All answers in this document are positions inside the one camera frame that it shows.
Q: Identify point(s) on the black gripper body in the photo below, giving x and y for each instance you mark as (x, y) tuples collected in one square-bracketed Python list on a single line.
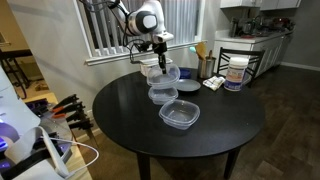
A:
[(159, 48)]

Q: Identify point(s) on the clear plastic bowl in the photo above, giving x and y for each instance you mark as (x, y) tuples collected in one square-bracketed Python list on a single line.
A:
[(180, 114), (160, 79), (163, 95)]

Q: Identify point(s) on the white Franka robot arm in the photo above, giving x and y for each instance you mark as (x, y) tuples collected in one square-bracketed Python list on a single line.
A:
[(146, 20)]

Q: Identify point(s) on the dark grey round plate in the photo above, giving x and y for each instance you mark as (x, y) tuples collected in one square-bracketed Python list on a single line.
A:
[(188, 85)]

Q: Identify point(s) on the teal utensil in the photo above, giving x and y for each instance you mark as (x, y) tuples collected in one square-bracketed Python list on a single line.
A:
[(192, 49)]

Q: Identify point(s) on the wooden spatula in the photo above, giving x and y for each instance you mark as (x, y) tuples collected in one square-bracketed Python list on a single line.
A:
[(201, 50)]

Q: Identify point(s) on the metal utensil holder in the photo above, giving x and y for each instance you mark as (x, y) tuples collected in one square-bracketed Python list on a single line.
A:
[(206, 68)]

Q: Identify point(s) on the white window sill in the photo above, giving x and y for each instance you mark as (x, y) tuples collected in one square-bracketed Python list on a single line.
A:
[(110, 57)]

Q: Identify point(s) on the white wipes canister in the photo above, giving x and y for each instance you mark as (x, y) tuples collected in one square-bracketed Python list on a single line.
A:
[(236, 74)]

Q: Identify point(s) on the round black table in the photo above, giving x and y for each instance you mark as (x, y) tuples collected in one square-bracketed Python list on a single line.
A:
[(213, 126)]

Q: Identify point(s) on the dark wooden chair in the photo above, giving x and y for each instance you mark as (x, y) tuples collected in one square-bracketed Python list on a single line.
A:
[(241, 55)]

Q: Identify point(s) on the black countertop appliance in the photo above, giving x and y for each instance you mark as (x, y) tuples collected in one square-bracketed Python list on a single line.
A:
[(240, 26)]

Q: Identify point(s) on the white kitchen counter cabinet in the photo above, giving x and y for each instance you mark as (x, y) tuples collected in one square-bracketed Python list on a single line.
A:
[(263, 50)]

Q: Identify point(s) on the white upper cabinets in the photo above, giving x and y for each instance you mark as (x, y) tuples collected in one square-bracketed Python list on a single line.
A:
[(260, 3)]

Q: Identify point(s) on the black metal rack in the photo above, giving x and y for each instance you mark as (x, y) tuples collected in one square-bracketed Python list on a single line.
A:
[(13, 66)]

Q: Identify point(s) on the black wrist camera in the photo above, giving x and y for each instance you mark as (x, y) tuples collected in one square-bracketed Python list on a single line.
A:
[(142, 46)]

